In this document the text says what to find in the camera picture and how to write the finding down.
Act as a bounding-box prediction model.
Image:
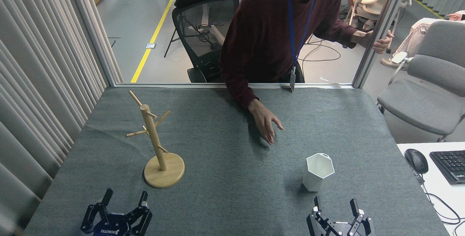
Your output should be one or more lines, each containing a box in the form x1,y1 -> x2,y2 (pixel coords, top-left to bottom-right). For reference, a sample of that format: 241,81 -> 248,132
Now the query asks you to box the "blue lanyard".
287,0 -> 319,68

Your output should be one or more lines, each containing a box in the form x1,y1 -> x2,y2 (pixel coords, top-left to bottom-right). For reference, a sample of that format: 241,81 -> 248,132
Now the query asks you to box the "black mouse cable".
410,167 -> 465,226

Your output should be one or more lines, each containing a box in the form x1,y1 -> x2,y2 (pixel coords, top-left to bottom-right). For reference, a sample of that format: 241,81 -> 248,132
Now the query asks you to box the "white hexagonal cup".
302,153 -> 335,192

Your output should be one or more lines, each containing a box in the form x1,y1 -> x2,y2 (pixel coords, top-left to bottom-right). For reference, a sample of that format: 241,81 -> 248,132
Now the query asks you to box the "black mesh office chair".
172,0 -> 241,83

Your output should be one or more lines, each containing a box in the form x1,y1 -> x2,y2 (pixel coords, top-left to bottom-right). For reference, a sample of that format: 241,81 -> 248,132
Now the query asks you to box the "person in pale trousers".
380,10 -> 465,70

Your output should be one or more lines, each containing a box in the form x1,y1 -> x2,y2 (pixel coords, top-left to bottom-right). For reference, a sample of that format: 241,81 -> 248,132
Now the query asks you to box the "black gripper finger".
81,189 -> 113,233
348,199 -> 375,236
307,197 -> 333,236
125,191 -> 153,236

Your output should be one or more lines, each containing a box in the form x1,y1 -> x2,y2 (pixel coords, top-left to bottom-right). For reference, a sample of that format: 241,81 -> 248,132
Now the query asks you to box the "white desk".
397,141 -> 465,236

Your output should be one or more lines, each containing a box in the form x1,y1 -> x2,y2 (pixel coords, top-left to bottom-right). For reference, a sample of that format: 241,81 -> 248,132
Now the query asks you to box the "black computer mouse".
404,149 -> 429,174

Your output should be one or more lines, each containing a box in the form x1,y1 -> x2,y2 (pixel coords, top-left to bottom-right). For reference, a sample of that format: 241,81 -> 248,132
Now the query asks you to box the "grey upholstered chair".
377,21 -> 465,143

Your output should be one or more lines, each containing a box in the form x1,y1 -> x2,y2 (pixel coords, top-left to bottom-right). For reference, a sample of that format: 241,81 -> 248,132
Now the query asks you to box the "person's right hand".
248,99 -> 284,146

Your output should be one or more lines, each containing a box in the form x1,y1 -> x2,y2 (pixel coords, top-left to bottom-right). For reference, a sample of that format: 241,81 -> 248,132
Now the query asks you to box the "black keyboard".
429,150 -> 465,185

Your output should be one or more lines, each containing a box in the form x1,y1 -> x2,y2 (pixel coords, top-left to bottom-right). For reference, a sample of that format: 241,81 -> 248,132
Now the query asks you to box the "black tripod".
164,0 -> 182,58

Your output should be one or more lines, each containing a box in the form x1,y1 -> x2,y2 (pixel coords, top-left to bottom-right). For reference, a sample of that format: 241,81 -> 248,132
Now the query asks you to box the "person's left hand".
372,30 -> 395,55

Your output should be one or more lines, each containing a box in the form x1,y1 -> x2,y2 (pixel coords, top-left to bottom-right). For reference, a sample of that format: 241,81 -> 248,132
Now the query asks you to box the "black floor cable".
297,34 -> 342,63

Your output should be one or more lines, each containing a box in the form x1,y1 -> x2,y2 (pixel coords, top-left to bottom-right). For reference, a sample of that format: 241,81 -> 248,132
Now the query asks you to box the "wooden cup rack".
126,91 -> 185,189

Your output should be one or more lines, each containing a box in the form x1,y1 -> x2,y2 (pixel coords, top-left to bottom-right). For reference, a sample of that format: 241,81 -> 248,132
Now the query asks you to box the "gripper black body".
329,221 -> 352,236
94,213 -> 133,236

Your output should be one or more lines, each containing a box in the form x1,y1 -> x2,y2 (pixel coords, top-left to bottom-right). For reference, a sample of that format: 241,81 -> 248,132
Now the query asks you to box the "grey felt table cloth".
24,86 -> 450,236

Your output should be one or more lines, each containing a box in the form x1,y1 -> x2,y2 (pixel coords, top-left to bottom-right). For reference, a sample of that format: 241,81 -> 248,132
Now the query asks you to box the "white padded tube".
205,24 -> 226,45

